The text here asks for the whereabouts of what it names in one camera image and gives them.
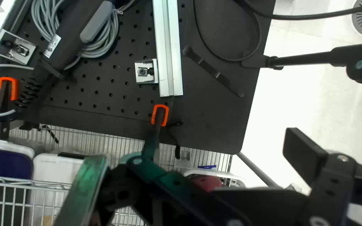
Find small silver corner bracket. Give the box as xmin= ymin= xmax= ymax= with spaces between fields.
xmin=134 ymin=58 xmax=161 ymax=86

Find long aluminium extrusion rail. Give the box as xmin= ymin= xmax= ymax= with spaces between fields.
xmin=152 ymin=0 xmax=185 ymax=98

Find black connector with ribbed boot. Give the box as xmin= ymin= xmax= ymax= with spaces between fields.
xmin=13 ymin=0 xmax=120 ymax=123

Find grey coiled cable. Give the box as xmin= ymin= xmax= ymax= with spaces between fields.
xmin=29 ymin=0 xmax=122 ymax=61

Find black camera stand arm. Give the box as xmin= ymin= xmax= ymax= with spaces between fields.
xmin=243 ymin=42 xmax=362 ymax=126

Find grey metal rod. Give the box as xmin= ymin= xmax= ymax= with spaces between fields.
xmin=235 ymin=151 xmax=283 ymax=190

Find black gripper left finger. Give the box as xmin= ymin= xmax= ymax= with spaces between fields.
xmin=54 ymin=154 xmax=252 ymax=226

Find ribbed metal shelf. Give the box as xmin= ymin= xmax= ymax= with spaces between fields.
xmin=9 ymin=125 xmax=234 ymax=174

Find black perforated breadboard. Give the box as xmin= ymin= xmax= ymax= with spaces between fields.
xmin=0 ymin=0 xmax=277 ymax=156

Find large silver corner bracket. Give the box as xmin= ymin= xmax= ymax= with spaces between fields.
xmin=0 ymin=28 xmax=38 ymax=67

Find thick black cable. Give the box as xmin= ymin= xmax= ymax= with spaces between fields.
xmin=235 ymin=0 xmax=362 ymax=23

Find black clamp orange handle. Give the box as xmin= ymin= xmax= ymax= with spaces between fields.
xmin=0 ymin=76 xmax=22 ymax=142
xmin=141 ymin=105 xmax=173 ymax=162

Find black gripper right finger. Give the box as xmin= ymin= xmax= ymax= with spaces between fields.
xmin=282 ymin=127 xmax=362 ymax=226

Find white label tag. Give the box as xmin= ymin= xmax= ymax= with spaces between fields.
xmin=43 ymin=34 xmax=63 ymax=59

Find white tub red contents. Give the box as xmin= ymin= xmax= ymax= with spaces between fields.
xmin=184 ymin=165 xmax=247 ymax=194

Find black strap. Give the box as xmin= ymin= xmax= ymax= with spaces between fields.
xmin=183 ymin=44 xmax=247 ymax=101

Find thin black cable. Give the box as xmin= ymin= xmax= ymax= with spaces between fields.
xmin=193 ymin=0 xmax=263 ymax=66

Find white thin cable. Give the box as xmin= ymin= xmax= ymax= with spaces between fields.
xmin=0 ymin=62 xmax=36 ymax=120

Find blue container white lid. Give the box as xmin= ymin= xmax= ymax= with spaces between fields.
xmin=0 ymin=137 xmax=37 ymax=181

